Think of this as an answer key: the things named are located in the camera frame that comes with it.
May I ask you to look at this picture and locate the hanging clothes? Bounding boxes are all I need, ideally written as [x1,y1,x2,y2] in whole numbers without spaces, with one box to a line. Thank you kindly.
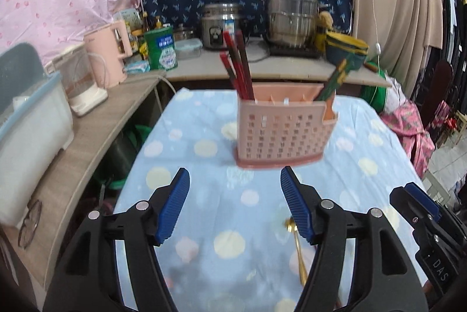
[431,0,467,88]

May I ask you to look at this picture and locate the black induction cooker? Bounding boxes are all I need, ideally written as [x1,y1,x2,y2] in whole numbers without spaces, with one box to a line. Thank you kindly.
[268,42,325,59]

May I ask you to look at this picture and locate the wooden counter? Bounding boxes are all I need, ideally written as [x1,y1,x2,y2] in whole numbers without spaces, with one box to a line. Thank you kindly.
[161,37,392,88]

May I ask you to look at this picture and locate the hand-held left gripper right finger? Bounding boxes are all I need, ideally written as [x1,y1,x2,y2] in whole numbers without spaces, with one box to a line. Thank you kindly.
[280,166,429,312]

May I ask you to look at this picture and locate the group of small bottles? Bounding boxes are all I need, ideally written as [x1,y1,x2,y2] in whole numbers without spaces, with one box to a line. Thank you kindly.
[122,9,163,61]

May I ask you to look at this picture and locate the green plastic basin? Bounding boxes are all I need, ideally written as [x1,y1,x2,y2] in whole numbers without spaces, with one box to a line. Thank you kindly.
[360,60,388,113]

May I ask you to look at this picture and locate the yellowish brown lump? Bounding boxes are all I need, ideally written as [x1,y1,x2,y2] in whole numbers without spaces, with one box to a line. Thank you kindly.
[317,11,335,33]

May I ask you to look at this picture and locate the red chopstick pair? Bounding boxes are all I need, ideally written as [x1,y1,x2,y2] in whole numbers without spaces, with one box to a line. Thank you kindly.
[223,31,249,100]

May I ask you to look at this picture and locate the wooden side shelf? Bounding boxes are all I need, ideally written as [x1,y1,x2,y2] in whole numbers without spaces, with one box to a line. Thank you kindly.
[0,69,166,291]

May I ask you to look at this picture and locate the wooden stool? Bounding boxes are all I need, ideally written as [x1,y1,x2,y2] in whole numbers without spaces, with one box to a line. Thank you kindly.
[443,108,467,148]

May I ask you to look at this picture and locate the green tin can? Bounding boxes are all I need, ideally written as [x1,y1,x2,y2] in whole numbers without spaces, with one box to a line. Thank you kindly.
[144,25,179,71]

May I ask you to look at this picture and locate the dark chair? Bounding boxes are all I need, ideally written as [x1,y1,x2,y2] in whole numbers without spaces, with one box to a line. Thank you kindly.
[419,60,454,148]

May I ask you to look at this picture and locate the steel rice cooker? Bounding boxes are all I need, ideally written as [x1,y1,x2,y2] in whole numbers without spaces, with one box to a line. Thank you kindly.
[202,3,244,50]

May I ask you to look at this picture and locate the pink electric kettle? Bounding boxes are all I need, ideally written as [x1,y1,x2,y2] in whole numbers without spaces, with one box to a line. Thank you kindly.
[83,20,133,87]

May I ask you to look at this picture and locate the blue wipes packet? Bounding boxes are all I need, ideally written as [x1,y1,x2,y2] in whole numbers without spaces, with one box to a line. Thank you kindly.
[124,60,151,75]

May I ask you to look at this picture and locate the eyeglasses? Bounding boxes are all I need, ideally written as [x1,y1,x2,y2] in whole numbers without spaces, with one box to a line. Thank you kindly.
[18,199,43,250]

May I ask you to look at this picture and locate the pink perforated utensil holder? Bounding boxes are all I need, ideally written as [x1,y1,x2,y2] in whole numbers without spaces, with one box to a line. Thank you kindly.
[234,84,339,170]

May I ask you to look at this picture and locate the stacked blue yellow bowls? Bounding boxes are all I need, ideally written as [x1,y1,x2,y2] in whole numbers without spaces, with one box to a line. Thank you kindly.
[325,31,370,73]

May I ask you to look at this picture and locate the pink floral cloth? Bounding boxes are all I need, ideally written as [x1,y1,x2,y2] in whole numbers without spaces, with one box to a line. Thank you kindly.
[379,102,436,179]

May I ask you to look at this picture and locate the blue printed tablecloth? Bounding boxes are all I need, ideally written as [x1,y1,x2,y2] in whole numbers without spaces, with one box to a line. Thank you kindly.
[111,88,438,312]

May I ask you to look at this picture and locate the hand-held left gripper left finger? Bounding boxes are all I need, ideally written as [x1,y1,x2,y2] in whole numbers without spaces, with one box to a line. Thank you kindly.
[43,168,191,312]

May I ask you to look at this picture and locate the beige curtain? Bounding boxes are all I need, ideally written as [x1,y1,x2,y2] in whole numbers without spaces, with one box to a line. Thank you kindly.
[345,0,455,97]

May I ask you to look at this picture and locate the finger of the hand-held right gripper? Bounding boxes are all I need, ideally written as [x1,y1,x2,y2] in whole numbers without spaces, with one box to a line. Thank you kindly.
[389,187,420,229]
[403,182,444,225]

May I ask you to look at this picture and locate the glass container blue lid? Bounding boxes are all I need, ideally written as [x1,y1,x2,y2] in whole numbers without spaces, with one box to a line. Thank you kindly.
[174,38,203,60]

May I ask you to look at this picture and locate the stacked steel steamer pot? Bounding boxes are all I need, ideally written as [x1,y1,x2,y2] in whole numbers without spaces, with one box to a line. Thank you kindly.
[263,0,321,47]

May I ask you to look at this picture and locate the gold flower spoon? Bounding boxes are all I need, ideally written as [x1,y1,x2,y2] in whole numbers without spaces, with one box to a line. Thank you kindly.
[284,218,308,286]

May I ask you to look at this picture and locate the white storage box blue lid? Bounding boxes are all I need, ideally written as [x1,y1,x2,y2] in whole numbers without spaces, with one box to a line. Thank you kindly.
[0,42,75,227]

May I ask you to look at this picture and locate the clear jug white base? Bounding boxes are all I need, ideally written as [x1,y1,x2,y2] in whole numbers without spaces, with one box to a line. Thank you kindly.
[46,44,109,117]

